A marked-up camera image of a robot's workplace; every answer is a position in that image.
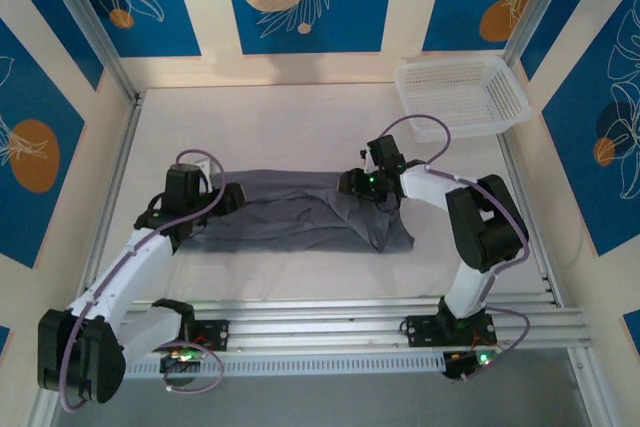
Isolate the grey t-shirt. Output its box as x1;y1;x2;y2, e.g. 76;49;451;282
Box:
177;169;416;256

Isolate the aluminium rail frame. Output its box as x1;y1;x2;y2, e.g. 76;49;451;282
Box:
40;296;596;363

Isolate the white plastic mesh basket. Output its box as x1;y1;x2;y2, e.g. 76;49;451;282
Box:
393;55;532;144

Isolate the grey slotted cable duct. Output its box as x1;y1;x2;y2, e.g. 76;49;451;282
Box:
62;351;449;379

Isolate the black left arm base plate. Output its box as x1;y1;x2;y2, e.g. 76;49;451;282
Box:
138;319;231;353

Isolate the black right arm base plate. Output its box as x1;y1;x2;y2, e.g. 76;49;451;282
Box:
401;314;497;348

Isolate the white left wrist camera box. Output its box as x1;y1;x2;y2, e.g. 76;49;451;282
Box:
194;159;225;189

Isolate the aluminium corner post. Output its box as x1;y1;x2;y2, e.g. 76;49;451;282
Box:
37;0;146;106
501;0;574;66

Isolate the black controller board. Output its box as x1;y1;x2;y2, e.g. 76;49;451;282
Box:
442;350;497;381
158;350;205;389

